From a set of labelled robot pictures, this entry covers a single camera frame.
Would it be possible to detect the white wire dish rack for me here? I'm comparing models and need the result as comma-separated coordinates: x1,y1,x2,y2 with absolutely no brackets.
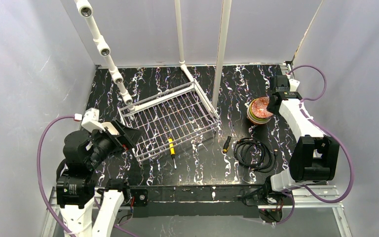
118,82,219,163

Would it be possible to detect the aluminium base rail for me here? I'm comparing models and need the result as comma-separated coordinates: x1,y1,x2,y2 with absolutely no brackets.
42,185,354,237

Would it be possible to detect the red patterned blue bowl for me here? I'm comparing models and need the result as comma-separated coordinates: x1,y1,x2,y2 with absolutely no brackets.
249,96,274,121

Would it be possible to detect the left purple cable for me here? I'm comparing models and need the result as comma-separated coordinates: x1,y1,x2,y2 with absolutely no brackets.
37,114,79,237

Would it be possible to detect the white vertical pole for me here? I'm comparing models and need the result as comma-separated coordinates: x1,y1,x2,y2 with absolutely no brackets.
212,0,232,111

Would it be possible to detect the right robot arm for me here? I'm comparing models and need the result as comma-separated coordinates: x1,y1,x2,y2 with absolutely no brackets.
263,75,340,197

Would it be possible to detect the white pvc pipe frame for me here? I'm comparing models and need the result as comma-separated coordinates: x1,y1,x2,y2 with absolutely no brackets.
74,0,223,119

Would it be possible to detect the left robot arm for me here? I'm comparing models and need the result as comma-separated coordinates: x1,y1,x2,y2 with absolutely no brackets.
56,118,143,237

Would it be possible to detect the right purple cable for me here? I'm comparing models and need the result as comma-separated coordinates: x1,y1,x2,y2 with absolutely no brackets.
276,65,355,226

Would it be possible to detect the yellow handled screwdriver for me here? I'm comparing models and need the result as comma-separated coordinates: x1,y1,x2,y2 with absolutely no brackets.
168,138,177,169

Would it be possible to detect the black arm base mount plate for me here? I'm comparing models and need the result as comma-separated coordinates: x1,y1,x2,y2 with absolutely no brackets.
100,185,295,219

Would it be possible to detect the black orange handled screwdriver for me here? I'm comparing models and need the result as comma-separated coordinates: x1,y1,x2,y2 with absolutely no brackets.
222,125,234,153

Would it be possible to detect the coiled black cable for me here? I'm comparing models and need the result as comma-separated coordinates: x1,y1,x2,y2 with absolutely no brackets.
233,137,279,173

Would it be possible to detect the purple cable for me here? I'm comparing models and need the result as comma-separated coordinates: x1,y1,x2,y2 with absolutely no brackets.
37,114,79,237
276,65,355,226

